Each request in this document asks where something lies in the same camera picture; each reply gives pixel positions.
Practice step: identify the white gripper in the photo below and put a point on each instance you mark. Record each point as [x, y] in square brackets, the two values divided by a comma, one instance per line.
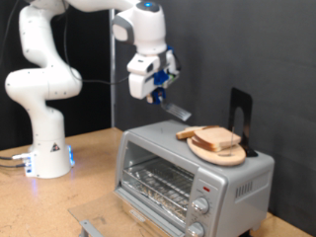
[140, 85]

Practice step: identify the metal spatula with blue block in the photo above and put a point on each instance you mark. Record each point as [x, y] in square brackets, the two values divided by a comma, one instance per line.
[177, 111]

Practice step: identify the white bread slice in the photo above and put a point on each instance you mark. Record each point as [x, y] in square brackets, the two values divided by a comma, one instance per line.
[215, 137]
[186, 132]

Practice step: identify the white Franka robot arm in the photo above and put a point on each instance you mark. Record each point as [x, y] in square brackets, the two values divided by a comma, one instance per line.
[42, 131]

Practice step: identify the red oven indicator light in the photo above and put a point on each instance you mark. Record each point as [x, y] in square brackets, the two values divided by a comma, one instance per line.
[206, 189]

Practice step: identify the silver oven knob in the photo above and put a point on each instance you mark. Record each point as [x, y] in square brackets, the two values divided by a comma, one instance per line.
[200, 205]
[196, 229]

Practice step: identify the silver toaster oven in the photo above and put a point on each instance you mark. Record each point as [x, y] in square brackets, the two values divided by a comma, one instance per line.
[250, 171]

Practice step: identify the vertical metal pole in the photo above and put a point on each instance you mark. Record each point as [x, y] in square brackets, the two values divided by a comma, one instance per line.
[113, 98]

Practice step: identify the black metal bookend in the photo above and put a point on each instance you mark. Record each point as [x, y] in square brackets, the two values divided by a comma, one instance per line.
[237, 98]

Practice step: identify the round wooden board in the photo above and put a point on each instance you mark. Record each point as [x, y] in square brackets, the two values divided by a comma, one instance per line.
[217, 158]

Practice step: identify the thin metal pin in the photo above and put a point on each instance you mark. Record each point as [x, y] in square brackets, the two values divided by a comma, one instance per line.
[231, 144]

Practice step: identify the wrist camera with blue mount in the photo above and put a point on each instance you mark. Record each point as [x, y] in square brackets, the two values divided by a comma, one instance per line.
[160, 76]

